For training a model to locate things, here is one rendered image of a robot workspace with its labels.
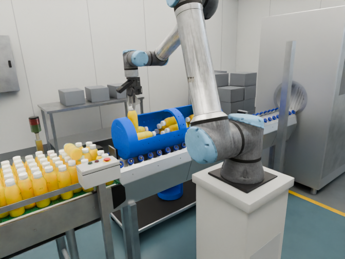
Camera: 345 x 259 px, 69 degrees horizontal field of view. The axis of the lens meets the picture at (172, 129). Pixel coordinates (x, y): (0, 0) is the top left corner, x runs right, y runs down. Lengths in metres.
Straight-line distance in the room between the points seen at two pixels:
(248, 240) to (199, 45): 0.78
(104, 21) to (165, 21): 1.38
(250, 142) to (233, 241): 0.43
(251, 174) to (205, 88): 0.41
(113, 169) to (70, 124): 3.70
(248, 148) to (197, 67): 0.38
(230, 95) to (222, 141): 4.05
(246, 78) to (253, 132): 4.26
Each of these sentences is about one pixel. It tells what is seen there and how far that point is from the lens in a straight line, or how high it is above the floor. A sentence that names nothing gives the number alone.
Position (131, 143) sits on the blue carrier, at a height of 1.10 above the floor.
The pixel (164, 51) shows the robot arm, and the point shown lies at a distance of 1.49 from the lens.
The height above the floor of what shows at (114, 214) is 0.15.
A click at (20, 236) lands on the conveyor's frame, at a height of 0.81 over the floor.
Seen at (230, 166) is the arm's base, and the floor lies 1.17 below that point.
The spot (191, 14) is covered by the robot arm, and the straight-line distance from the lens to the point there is 1.05.
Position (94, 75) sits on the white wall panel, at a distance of 5.05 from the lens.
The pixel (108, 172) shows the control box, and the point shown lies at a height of 1.05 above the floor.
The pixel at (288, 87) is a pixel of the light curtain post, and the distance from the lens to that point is 2.38.
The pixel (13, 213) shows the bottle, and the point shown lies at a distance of 1.49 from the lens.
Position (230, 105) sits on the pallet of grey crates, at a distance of 5.02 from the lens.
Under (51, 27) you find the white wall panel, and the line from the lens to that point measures 4.88.
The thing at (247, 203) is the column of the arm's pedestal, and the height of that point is 1.10.
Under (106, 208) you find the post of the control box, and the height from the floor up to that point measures 0.83.
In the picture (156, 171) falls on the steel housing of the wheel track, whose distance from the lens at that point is 1.78.
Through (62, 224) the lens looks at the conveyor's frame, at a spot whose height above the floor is 0.78.
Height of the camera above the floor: 1.64
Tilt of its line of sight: 17 degrees down
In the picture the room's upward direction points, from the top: 2 degrees counter-clockwise
